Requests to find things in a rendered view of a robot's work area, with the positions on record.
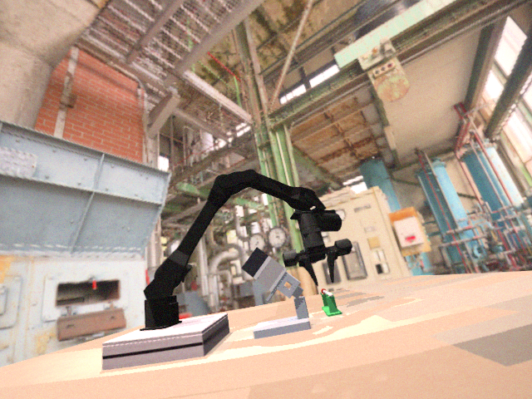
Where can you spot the grey tapered pin with red cap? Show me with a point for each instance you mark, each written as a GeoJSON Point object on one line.
{"type": "Point", "coordinates": [324, 291]}

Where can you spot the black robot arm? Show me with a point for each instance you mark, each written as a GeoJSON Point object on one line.
{"type": "Point", "coordinates": [162, 309]}

